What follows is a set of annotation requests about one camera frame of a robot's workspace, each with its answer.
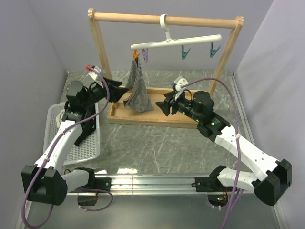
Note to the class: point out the purple clothespin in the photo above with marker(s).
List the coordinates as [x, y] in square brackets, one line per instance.
[145, 54]

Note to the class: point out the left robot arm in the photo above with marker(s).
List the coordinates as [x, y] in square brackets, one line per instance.
[42, 182]

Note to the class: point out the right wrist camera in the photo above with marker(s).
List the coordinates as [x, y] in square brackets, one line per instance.
[179, 85]

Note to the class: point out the aluminium mounting rail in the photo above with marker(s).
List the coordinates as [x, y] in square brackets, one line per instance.
[153, 184]

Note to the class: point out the white plastic basket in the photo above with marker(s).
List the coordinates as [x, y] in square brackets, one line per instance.
[87, 150]

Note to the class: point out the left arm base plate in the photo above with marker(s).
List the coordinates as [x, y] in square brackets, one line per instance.
[102, 183]

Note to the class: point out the black underwear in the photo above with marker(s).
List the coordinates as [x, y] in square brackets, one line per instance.
[88, 127]

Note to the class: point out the white plastic hanger bar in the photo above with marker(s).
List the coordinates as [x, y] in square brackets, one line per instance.
[175, 42]

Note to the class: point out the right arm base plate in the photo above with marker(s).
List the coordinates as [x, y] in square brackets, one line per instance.
[202, 184]

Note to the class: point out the orange clothespin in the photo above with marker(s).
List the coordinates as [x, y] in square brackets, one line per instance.
[135, 54]

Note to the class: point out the light teal clothespin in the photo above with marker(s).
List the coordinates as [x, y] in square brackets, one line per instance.
[213, 51]

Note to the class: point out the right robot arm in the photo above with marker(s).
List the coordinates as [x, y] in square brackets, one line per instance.
[269, 178]

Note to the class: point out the grey striped boxer underwear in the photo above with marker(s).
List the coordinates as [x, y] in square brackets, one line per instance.
[139, 99]

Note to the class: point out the white cloth garment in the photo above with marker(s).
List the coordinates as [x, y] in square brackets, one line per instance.
[58, 118]

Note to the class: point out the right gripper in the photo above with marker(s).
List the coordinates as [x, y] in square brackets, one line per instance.
[165, 106]

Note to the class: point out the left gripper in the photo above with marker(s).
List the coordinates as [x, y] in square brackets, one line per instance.
[115, 93]

